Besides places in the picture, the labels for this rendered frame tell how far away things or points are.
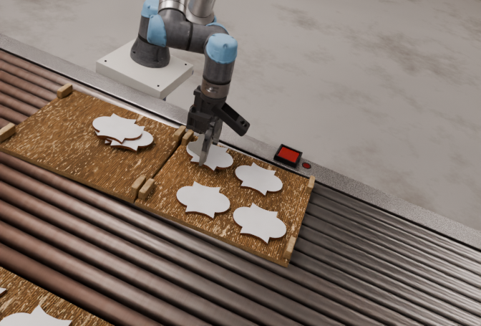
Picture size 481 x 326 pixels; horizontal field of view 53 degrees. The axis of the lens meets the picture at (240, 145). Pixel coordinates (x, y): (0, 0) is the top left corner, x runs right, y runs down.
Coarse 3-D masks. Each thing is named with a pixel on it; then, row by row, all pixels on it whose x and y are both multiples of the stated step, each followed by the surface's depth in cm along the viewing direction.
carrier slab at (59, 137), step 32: (64, 96) 149; (32, 128) 133; (64, 128) 136; (160, 128) 146; (32, 160) 124; (64, 160) 126; (96, 160) 128; (128, 160) 131; (160, 160) 134; (128, 192) 122
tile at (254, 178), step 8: (240, 168) 138; (248, 168) 139; (256, 168) 140; (264, 168) 140; (240, 176) 135; (248, 176) 136; (256, 176) 137; (264, 176) 138; (272, 176) 138; (248, 184) 133; (256, 184) 134; (264, 184) 135; (272, 184) 135; (280, 184) 136; (264, 192) 132; (272, 192) 133
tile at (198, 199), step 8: (184, 192) 125; (192, 192) 125; (200, 192) 126; (208, 192) 127; (216, 192) 128; (184, 200) 122; (192, 200) 123; (200, 200) 124; (208, 200) 124; (216, 200) 125; (224, 200) 126; (192, 208) 121; (200, 208) 121; (208, 208) 122; (216, 208) 123; (224, 208) 123; (208, 216) 120
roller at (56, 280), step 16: (0, 256) 101; (16, 256) 101; (16, 272) 100; (32, 272) 100; (48, 272) 100; (48, 288) 99; (64, 288) 98; (80, 288) 99; (80, 304) 97; (96, 304) 97; (112, 304) 97; (112, 320) 96; (128, 320) 96; (144, 320) 96
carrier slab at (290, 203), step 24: (168, 168) 132; (192, 168) 135; (216, 168) 137; (168, 192) 125; (240, 192) 131; (288, 192) 136; (168, 216) 119; (192, 216) 120; (216, 216) 122; (288, 216) 128; (240, 240) 117
